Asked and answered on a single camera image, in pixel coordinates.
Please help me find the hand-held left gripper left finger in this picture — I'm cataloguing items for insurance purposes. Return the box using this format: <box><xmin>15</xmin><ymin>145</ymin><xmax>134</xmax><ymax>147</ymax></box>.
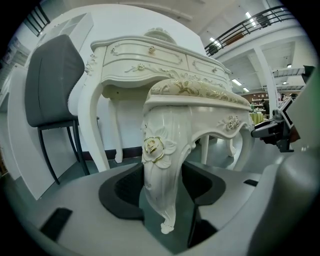
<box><xmin>16</xmin><ymin>161</ymin><xmax>181</xmax><ymax>256</ymax></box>

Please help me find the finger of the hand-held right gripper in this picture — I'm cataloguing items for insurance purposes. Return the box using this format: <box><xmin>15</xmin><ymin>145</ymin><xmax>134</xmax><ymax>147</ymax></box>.
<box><xmin>250</xmin><ymin>119</ymin><xmax>285</xmax><ymax>139</ymax></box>

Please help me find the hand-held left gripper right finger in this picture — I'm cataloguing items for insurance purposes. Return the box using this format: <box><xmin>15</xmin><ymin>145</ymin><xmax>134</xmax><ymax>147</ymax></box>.
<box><xmin>180</xmin><ymin>160</ymin><xmax>266</xmax><ymax>251</ymax></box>

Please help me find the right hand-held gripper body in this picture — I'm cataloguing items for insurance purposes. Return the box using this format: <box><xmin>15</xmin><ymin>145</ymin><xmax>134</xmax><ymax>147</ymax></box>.
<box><xmin>271</xmin><ymin>96</ymin><xmax>302</xmax><ymax>153</ymax></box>

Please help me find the white ornate stool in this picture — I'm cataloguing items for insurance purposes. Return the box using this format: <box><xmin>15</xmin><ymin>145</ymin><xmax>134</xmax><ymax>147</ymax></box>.
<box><xmin>140</xmin><ymin>76</ymin><xmax>256</xmax><ymax>235</ymax></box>

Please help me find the white ornate dressing table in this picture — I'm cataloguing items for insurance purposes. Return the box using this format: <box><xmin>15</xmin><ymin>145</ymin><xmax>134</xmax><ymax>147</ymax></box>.
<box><xmin>77</xmin><ymin>34</ymin><xmax>233</xmax><ymax>174</ymax></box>

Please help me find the yellow-green covered table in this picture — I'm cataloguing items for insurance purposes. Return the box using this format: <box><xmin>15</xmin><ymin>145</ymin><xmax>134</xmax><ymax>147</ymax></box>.
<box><xmin>249</xmin><ymin>111</ymin><xmax>266</xmax><ymax>126</ymax></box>

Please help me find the black mezzanine railing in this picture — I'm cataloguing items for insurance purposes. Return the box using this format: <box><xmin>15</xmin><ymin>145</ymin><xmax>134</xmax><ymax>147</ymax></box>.
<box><xmin>204</xmin><ymin>4</ymin><xmax>299</xmax><ymax>58</ymax></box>

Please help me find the grey upholstered chair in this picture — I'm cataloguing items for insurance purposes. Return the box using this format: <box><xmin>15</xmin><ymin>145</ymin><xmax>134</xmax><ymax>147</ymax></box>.
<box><xmin>24</xmin><ymin>34</ymin><xmax>101</xmax><ymax>186</ymax></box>

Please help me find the white shelf cabinet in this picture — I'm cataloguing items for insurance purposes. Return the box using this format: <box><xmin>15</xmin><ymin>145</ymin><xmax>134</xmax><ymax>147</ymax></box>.
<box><xmin>37</xmin><ymin>12</ymin><xmax>95</xmax><ymax>54</ymax></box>

